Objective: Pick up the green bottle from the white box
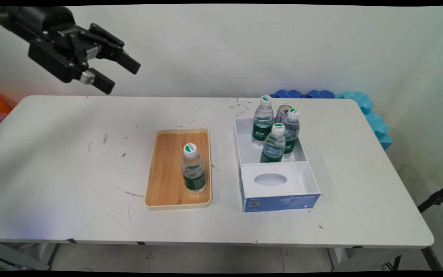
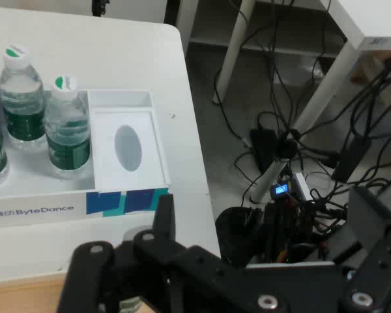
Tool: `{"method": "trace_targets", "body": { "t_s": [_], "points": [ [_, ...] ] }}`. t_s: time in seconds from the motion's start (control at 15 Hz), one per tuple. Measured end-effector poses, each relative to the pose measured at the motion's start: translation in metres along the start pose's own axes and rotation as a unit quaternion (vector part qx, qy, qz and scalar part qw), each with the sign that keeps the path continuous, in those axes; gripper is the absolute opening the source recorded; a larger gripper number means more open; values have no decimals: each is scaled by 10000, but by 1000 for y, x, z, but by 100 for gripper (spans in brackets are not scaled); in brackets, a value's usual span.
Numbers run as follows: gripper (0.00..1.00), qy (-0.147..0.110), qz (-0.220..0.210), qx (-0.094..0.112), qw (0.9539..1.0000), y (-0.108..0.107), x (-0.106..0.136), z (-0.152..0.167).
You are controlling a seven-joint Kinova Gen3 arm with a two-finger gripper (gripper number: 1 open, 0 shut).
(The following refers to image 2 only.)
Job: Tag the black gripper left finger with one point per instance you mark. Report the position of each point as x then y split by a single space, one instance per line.
164 221

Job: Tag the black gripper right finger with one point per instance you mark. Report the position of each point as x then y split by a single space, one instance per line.
374 215

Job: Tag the clear water bottle Cestbon cap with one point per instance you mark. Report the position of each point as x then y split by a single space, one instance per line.
132 234

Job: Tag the black power adapter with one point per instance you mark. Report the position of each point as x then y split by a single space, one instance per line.
350 159
264 146

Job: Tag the black round bin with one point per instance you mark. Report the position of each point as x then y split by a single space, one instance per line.
234 234

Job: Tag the white power strip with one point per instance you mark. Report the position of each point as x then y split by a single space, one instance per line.
300 186

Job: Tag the small device with blue display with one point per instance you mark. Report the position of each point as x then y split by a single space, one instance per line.
279 190

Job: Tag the white ByteDance organizer box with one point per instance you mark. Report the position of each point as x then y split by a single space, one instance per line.
52 208

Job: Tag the water bottle green label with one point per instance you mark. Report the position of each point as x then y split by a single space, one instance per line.
23 114
68 143

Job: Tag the brown cardboard box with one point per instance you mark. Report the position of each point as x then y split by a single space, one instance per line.
365 66

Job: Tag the wooden tray with cream rim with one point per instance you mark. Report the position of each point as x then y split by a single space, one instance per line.
19 293

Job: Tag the round white table leg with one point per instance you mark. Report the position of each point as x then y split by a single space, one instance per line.
236 49

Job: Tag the white side table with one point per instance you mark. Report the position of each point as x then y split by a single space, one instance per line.
361 19

